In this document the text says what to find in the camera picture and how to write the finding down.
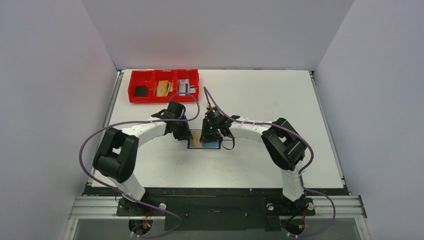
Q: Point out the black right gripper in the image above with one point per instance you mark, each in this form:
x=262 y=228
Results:
x=209 y=131

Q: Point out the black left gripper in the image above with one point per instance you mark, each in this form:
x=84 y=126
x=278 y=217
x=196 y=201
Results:
x=184 y=135

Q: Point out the navy blue card holder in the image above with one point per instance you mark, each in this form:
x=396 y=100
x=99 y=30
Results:
x=216 y=145

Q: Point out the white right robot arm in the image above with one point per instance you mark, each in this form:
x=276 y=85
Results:
x=281 y=141

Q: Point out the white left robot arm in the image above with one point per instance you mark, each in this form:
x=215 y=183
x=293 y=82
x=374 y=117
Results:
x=117 y=153

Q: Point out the silver cards in bin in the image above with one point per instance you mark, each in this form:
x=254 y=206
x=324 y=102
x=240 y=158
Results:
x=184 y=86

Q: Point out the gold cards in bin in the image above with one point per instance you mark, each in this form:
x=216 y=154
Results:
x=164 y=87

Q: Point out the black card in bin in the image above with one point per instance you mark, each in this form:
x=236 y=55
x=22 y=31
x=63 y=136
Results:
x=141 y=91

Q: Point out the red three-compartment bin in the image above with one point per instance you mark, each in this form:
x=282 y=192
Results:
x=150 y=79

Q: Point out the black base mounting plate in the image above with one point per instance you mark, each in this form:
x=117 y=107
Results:
x=222 y=209

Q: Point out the aluminium frame rail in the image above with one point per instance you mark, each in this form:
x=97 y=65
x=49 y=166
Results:
x=106 y=207

